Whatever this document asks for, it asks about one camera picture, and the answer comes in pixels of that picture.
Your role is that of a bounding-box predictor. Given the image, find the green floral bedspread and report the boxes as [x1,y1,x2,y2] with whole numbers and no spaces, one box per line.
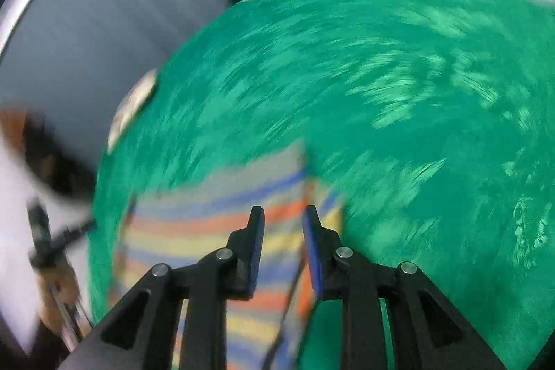
[89,0,554,369]

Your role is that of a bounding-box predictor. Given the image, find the blue pleated curtain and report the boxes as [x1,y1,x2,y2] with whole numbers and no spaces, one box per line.
[1,0,225,167]

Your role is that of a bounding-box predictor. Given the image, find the striped knit sweater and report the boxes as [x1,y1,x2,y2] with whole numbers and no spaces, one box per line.
[107,145,343,369]

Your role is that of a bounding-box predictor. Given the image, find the small patterned pillow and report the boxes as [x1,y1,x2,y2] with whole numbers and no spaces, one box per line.
[106,69,158,155]

